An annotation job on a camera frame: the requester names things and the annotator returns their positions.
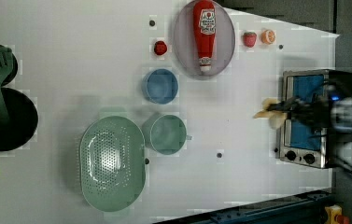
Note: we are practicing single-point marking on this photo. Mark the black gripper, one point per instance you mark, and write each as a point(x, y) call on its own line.
point(316, 114)

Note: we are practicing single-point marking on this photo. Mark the yellow plush banana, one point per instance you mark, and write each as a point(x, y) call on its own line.
point(275, 118)

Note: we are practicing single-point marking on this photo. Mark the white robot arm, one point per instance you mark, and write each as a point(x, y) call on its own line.
point(310, 132)

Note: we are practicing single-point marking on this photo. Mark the green mug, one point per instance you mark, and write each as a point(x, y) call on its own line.
point(165, 134)

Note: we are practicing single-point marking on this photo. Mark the silver toaster oven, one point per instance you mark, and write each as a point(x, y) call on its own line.
point(311, 84)

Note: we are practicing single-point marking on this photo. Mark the orange slice toy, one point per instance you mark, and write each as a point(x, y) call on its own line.
point(267, 37)

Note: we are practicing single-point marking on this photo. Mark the red strawberry toy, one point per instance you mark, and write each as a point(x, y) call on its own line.
point(249, 39)

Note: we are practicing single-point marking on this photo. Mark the grey round plate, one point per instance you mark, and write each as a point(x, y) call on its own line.
point(185, 46)

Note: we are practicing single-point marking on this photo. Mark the yellow red clamp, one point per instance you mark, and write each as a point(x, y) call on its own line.
point(335, 215)

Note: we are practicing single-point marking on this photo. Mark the red ketchup bottle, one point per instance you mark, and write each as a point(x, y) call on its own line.
point(204, 28)

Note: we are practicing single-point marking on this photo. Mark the blue cup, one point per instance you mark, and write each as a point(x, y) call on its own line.
point(160, 86)

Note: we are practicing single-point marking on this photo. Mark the green perforated colander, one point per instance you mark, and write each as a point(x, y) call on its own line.
point(112, 163)

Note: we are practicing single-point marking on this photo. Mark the black frying pan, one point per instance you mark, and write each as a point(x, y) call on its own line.
point(23, 117)

